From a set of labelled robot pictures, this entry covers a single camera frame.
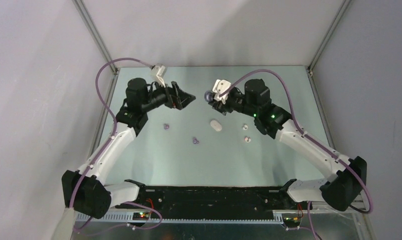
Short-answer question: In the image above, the aluminium frame post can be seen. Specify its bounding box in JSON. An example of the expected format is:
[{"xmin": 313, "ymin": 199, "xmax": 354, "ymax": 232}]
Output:
[
  {"xmin": 72, "ymin": 0, "xmax": 113, "ymax": 63},
  {"xmin": 307, "ymin": 0, "xmax": 353, "ymax": 75}
]

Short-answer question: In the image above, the circuit board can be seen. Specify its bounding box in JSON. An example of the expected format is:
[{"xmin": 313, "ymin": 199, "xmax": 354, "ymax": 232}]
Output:
[
  {"xmin": 282, "ymin": 217, "xmax": 302, "ymax": 231},
  {"xmin": 132, "ymin": 212, "xmax": 151, "ymax": 221}
]

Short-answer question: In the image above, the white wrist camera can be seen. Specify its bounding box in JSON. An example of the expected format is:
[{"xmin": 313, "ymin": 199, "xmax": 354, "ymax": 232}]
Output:
[
  {"xmin": 211, "ymin": 79, "xmax": 233, "ymax": 104},
  {"xmin": 150, "ymin": 64, "xmax": 167, "ymax": 88}
]

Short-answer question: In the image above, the left aluminium frame post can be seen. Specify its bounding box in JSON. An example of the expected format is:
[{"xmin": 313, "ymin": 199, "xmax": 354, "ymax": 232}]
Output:
[{"xmin": 72, "ymin": 0, "xmax": 113, "ymax": 63}]

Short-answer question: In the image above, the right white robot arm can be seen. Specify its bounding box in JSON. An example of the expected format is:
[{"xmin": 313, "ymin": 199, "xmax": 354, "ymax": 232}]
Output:
[{"xmin": 204, "ymin": 79, "xmax": 367, "ymax": 212}]

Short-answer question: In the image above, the purple earbud charging case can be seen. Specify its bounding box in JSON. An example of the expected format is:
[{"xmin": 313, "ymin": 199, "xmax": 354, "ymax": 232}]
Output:
[{"xmin": 204, "ymin": 90, "xmax": 216, "ymax": 103}]

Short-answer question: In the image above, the white earbud charging case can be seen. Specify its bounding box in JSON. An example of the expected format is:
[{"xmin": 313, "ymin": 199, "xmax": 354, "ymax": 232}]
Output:
[{"xmin": 210, "ymin": 119, "xmax": 223, "ymax": 132}]

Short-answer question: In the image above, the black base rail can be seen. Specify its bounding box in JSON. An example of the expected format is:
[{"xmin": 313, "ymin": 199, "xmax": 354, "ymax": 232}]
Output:
[{"xmin": 134, "ymin": 182, "xmax": 308, "ymax": 221}]

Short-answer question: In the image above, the left circuit board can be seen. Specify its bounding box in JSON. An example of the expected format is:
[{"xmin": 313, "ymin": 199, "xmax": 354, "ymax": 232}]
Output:
[{"xmin": 132, "ymin": 212, "xmax": 151, "ymax": 221}]

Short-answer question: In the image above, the right circuit board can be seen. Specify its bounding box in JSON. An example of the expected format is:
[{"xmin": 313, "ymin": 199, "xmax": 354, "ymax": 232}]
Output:
[{"xmin": 282, "ymin": 217, "xmax": 302, "ymax": 231}]

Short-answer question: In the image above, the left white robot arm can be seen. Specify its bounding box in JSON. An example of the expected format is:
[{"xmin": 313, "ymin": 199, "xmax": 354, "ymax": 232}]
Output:
[{"xmin": 61, "ymin": 77, "xmax": 196, "ymax": 219}]

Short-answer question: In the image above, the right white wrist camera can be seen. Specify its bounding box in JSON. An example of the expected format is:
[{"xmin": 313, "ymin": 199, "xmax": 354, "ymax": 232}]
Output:
[{"xmin": 211, "ymin": 79, "xmax": 233, "ymax": 104}]

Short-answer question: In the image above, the right aluminium frame post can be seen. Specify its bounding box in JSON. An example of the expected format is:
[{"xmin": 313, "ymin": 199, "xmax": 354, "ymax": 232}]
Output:
[{"xmin": 307, "ymin": 0, "xmax": 353, "ymax": 75}]

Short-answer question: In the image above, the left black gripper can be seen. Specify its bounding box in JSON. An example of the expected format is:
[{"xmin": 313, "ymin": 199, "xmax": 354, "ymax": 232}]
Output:
[{"xmin": 140, "ymin": 77, "xmax": 195, "ymax": 112}]

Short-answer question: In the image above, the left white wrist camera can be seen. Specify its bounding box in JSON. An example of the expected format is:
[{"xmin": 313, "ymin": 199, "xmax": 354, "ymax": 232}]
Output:
[{"xmin": 150, "ymin": 64, "xmax": 167, "ymax": 88}]

